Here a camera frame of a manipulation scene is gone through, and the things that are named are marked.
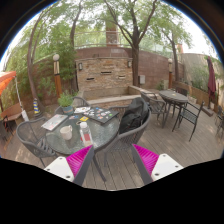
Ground black metal patio chairs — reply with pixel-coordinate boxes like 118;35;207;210
139;85;206;143

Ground wooden lamp post white globe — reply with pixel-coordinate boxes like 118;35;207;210
167;58;174;89
52;53;64;98

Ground white printed paper sheet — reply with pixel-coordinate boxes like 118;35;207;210
73;105;92;114

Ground clear plastic bottle white cap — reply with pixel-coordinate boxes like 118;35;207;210
79;121;94;148

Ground dark round patio table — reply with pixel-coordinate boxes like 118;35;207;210
158;89;190;129

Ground black laptop with stickers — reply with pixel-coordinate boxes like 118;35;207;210
82;106;120;125

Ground silver laptop with stickers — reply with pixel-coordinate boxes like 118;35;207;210
40;113;69;132

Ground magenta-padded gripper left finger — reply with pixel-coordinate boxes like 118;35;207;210
43;145;96;187

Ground closed maroon patio umbrella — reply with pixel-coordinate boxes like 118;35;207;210
206;55;218;109

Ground white ribbed mug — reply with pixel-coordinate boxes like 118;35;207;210
59;124;74;141

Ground blue yellow striped bollard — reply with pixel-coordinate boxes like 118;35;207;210
32;97;42;115

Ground orange canopy with white pole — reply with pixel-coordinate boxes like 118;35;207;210
0;70;30;122

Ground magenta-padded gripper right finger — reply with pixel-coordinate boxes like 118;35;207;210
130;143;184;186

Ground curved slender tree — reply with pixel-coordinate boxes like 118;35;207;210
19;6;48;113

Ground green plant in blue pot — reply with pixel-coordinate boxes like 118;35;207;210
57;91;76;116

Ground grey mesh patio chair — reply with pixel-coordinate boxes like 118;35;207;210
103;99;153;168
15;116;61;168
54;96;91;116

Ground brown wooden bench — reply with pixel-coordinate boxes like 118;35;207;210
0;103;24;123

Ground tall forked tree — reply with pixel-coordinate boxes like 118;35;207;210
83;0;161;88

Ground leafy tree thin trunk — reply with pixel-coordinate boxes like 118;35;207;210
153;6;194;83

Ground black backpack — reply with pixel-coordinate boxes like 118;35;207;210
118;97;150;135

